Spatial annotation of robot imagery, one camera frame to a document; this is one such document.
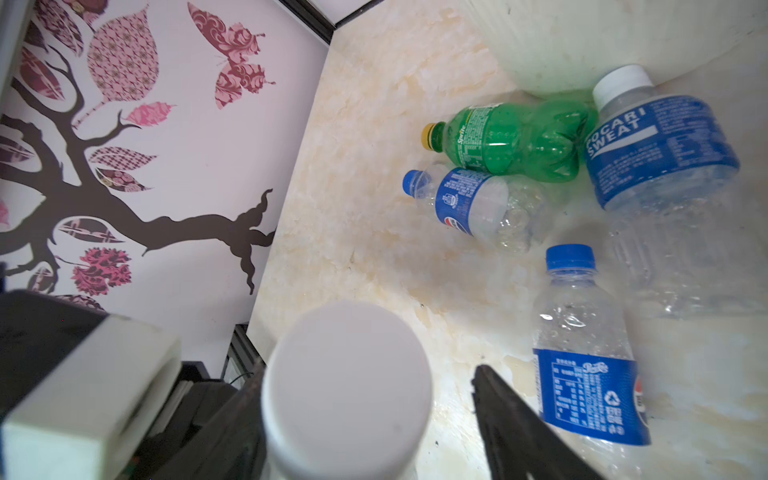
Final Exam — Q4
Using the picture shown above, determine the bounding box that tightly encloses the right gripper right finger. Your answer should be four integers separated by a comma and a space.
472, 365, 601, 480

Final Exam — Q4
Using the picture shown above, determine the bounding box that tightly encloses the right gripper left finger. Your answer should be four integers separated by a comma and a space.
150, 372, 267, 479

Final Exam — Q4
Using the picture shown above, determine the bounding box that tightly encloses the Pepsi water bottle blue label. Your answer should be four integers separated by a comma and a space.
532, 244, 651, 479

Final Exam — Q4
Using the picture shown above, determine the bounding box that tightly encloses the clear bottle green cap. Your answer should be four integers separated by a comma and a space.
261, 301, 433, 479

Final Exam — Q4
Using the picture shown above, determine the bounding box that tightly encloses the clear bottle blue cap label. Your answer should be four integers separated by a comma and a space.
402, 162, 554, 254

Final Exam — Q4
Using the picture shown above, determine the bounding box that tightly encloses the green bottle yellow cap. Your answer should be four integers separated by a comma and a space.
421, 99, 598, 184

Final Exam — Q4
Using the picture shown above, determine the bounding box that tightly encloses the white ribbed waste bin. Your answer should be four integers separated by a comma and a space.
462, 1, 767, 99

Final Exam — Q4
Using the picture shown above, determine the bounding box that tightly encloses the Pocari Sweat bottle white cap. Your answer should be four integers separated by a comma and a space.
584, 65, 767, 318

